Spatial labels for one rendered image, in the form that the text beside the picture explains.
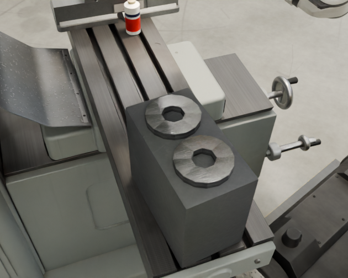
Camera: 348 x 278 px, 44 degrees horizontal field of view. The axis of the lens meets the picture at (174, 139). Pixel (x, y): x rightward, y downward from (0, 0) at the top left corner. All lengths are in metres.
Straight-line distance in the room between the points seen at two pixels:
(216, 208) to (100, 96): 0.49
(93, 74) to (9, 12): 2.16
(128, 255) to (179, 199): 1.01
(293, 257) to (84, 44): 0.77
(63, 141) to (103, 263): 0.62
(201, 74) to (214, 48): 1.50
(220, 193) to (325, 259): 0.68
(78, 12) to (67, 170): 0.42
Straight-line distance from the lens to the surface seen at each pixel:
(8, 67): 1.13
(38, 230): 1.38
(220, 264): 0.78
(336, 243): 1.28
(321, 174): 1.63
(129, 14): 1.16
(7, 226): 1.26
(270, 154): 1.47
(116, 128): 0.94
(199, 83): 1.21
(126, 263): 1.58
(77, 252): 1.55
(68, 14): 1.22
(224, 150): 0.64
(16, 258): 1.38
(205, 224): 0.65
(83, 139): 1.12
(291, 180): 2.09
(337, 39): 3.01
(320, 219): 1.28
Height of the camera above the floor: 1.63
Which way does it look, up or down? 49 degrees down
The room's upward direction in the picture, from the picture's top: 2 degrees clockwise
